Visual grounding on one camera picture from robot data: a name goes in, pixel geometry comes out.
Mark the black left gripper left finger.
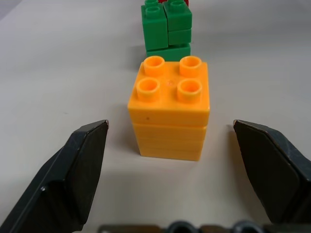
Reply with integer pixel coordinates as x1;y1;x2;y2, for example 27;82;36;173
0;119;110;233

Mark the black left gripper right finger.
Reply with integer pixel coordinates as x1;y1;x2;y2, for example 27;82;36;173
232;119;311;225

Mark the orange building block cube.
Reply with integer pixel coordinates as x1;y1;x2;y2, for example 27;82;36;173
127;55;210;162

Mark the green building block cube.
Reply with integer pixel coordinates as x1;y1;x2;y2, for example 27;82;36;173
141;0;193;63

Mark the red building block cube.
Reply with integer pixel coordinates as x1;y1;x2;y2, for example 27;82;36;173
159;0;190;7

